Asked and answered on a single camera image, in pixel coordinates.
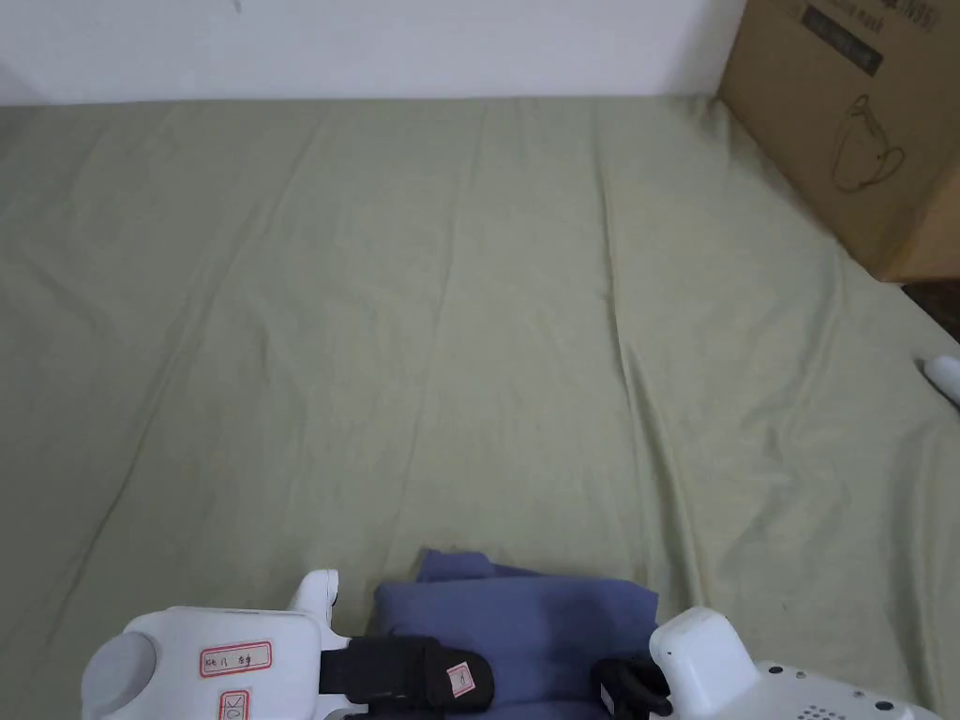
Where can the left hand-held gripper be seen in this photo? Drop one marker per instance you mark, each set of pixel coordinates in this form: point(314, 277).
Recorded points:
point(187, 660)

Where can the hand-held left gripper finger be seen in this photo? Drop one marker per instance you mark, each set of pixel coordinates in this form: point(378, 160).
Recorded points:
point(427, 671)

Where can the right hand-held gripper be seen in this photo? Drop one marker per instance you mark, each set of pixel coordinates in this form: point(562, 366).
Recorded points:
point(757, 675)

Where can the dark blue garment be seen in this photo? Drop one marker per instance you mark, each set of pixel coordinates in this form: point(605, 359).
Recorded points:
point(540, 622)

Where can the bed with pale green sheet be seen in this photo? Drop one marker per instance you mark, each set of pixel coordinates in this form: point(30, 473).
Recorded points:
point(465, 315)

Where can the white hand controller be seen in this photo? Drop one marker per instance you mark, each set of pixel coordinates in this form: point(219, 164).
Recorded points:
point(945, 379)

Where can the brown cardboard carton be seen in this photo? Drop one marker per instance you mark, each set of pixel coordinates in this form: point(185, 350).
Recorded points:
point(840, 112)

